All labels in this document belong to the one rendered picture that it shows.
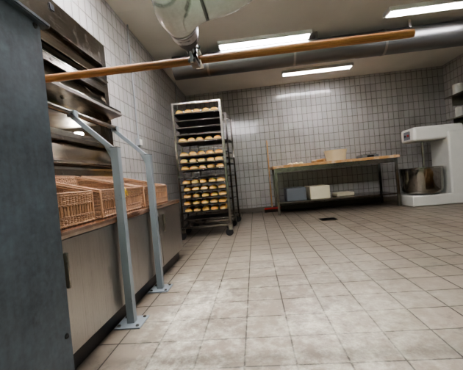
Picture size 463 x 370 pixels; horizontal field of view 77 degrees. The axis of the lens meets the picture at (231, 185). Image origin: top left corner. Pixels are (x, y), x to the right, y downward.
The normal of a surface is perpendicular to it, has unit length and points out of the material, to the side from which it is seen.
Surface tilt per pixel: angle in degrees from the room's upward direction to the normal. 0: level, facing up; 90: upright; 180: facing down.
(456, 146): 90
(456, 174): 90
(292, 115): 90
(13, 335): 90
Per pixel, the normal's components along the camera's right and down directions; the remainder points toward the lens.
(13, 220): 0.99, -0.09
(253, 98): -0.07, 0.03
